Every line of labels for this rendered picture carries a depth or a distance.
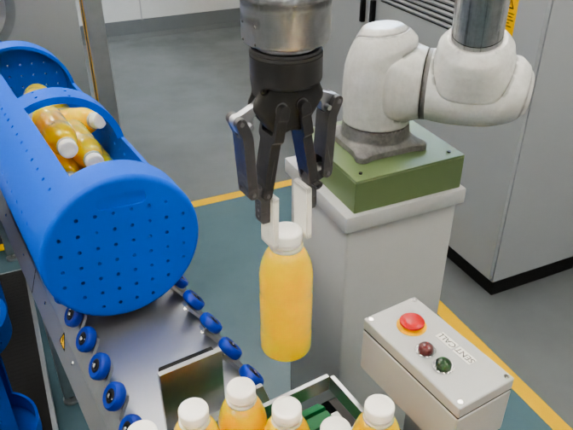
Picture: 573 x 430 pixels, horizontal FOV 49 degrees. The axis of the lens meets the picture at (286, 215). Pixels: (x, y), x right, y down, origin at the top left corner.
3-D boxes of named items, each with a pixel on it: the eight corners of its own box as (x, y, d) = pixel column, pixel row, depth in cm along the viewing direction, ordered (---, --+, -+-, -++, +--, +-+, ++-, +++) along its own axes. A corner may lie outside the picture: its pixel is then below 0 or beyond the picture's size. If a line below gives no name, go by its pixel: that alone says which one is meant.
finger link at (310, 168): (279, 93, 68) (290, 88, 69) (297, 177, 75) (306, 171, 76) (298, 105, 66) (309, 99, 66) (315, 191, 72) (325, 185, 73)
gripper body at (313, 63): (301, 27, 68) (300, 108, 73) (230, 40, 64) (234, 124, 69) (342, 46, 63) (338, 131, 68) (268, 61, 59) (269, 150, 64)
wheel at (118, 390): (107, 401, 102) (96, 399, 100) (120, 376, 102) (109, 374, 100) (118, 417, 99) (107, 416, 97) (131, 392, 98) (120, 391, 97)
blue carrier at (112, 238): (75, 132, 188) (64, 35, 174) (200, 293, 124) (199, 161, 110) (-30, 148, 174) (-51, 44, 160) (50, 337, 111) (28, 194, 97)
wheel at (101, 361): (115, 360, 104) (105, 358, 102) (104, 386, 104) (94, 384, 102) (104, 349, 107) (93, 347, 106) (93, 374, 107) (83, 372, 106)
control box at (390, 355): (408, 343, 104) (414, 293, 99) (501, 427, 90) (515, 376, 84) (359, 366, 100) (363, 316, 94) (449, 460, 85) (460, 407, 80)
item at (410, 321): (413, 314, 95) (413, 308, 94) (429, 328, 92) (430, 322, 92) (394, 322, 93) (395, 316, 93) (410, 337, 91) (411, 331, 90)
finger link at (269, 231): (279, 198, 71) (274, 200, 70) (279, 249, 74) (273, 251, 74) (266, 186, 73) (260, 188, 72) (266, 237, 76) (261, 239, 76)
